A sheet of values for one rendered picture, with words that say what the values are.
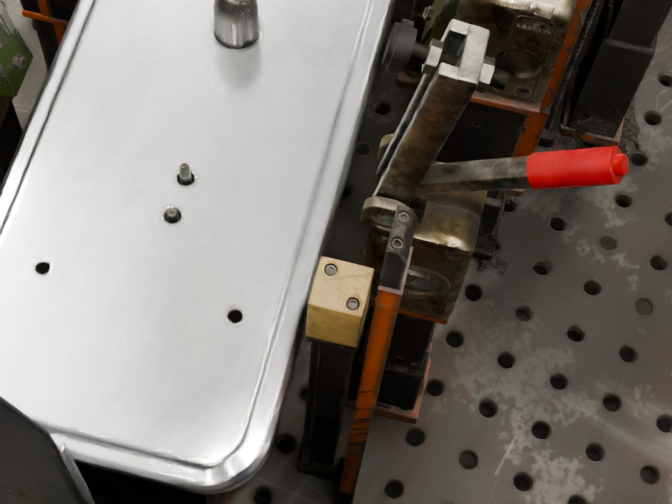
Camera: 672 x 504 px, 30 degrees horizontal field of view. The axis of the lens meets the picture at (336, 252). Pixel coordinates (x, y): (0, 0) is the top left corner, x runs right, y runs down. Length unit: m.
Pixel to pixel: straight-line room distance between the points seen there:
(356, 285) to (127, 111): 0.23
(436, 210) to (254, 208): 0.13
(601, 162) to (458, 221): 0.12
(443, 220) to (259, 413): 0.17
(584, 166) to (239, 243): 0.24
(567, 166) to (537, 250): 0.47
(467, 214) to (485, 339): 0.36
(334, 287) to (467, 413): 0.39
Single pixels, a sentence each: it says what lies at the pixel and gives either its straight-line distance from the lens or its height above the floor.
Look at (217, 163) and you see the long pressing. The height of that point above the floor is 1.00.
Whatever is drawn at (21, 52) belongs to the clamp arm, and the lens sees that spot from 0.92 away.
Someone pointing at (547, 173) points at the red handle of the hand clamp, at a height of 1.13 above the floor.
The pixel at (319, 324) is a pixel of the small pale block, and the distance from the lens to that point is 0.77.
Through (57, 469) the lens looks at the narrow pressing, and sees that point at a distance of 0.54.
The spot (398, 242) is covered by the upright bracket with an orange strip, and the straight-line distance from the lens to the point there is 0.62.
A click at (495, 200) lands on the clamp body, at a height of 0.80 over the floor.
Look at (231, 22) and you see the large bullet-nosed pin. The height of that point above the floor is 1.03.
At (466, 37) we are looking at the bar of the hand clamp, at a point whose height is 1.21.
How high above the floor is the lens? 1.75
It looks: 64 degrees down
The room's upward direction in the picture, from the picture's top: 6 degrees clockwise
